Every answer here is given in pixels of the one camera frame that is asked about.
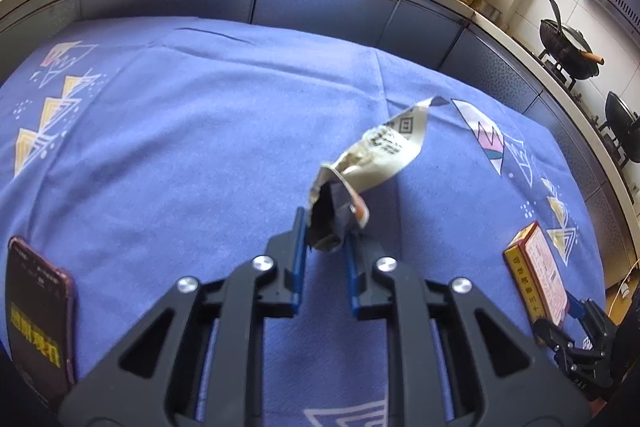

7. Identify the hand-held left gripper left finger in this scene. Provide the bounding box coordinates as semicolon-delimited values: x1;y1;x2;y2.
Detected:
59;207;307;427

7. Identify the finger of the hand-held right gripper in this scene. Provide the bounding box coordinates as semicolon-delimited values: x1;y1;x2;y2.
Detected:
565;292;619;340
532;318;577;358

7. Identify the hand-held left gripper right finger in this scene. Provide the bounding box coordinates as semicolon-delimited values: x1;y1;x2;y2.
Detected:
344;232;593;427

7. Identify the yellow red box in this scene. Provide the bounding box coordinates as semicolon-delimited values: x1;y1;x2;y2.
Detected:
502;221;571;327

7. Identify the beige snack wrapper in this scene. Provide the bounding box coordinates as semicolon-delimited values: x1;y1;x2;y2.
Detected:
306;96;450;254

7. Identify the blue printed tablecloth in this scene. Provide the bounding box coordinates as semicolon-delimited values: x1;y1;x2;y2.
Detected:
0;16;608;427

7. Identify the black wok with lid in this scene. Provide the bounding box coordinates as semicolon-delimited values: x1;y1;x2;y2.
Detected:
604;91;640;148

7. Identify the gas stove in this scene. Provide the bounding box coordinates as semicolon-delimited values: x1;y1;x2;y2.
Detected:
530;47;640;188

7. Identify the smartphone with pink case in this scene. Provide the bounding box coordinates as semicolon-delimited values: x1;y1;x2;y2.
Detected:
7;236;77;400

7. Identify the black wok with spatula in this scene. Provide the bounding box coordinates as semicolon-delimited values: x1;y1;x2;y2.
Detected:
539;0;605;80

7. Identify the steel bowl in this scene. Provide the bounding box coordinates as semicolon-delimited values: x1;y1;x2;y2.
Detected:
472;0;501;20

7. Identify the white charger cable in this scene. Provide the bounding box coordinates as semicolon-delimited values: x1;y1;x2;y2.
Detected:
607;274;640;323

